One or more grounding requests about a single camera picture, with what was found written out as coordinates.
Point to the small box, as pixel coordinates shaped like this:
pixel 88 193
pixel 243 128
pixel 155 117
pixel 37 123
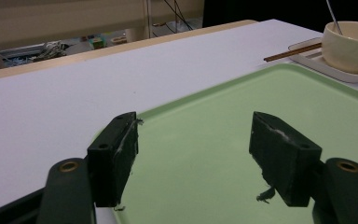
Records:
pixel 98 42

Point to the metal spoon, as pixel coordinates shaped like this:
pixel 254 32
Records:
pixel 334 17

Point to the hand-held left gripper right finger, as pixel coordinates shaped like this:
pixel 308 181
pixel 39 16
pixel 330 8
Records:
pixel 284 165

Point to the green plastic tray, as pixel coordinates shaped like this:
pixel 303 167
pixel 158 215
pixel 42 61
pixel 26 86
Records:
pixel 217 124

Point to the black curtain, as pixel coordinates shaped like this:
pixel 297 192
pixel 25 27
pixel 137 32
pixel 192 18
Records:
pixel 276 11

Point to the light wooden desk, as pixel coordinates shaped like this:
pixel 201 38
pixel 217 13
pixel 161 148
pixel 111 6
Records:
pixel 59 21

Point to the brown wooden chopstick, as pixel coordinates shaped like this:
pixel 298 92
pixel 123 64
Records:
pixel 295 51
pixel 301 52

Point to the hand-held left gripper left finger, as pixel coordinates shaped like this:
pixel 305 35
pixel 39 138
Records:
pixel 110 161

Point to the cream ceramic bowl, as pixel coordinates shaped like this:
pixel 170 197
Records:
pixel 351 49

